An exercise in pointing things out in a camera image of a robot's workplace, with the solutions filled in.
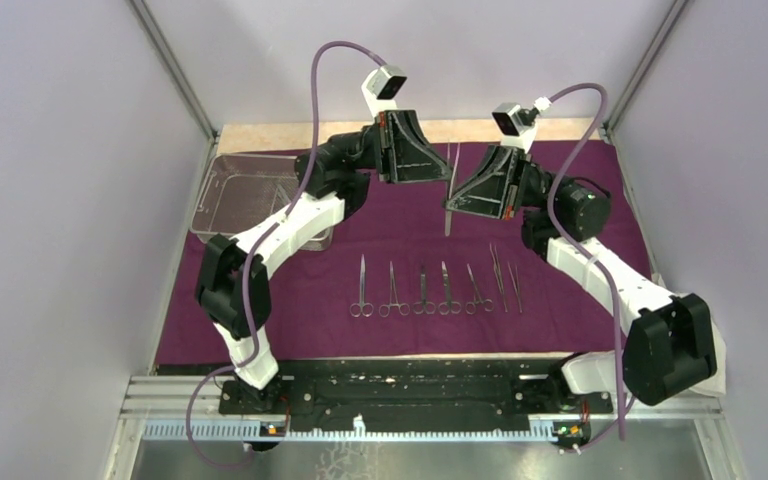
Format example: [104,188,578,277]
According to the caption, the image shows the grey cable duct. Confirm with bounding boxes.
[143,416,558,443]

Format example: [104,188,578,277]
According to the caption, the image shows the metal spatula handle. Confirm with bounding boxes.
[489,243,508,312]

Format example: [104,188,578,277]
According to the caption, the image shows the metal mesh instrument tray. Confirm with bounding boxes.
[190,152,298,242]

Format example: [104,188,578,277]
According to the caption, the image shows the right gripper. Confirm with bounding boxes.
[441,146,574,221]

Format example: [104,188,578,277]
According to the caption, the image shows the small metal scissors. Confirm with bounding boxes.
[412,265,436,315]

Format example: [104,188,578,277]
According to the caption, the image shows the surgical forceps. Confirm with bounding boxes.
[349,255,374,318]

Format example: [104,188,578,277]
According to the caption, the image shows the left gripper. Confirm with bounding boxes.
[328,110,456,185]

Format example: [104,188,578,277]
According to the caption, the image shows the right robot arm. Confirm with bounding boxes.
[444,145,726,412]

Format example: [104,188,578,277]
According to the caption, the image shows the small curved hemostat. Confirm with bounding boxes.
[465,263,494,315]

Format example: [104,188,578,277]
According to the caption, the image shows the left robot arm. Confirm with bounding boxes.
[194,109,451,414]

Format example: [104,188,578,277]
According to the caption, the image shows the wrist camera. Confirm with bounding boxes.
[361,64,407,119]
[491,97,552,153]

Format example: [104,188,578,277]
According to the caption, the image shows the maroon wrap cloth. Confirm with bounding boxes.
[155,140,652,366]

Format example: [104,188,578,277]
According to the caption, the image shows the surgical clamp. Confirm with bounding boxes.
[378,261,411,318]

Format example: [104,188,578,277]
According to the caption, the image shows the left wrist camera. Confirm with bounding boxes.
[361,64,407,119]

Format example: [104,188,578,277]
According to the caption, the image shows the long metal tweezers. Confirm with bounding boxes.
[444,142,461,237]

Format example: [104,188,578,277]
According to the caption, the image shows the white crumpled cloth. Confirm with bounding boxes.
[689,297,727,397]

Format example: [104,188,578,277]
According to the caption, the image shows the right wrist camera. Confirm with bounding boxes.
[491,97,552,153]

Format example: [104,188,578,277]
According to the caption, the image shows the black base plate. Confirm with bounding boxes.
[214,358,614,437]

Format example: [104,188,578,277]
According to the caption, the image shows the surgical scissors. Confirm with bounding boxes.
[438,261,463,315]

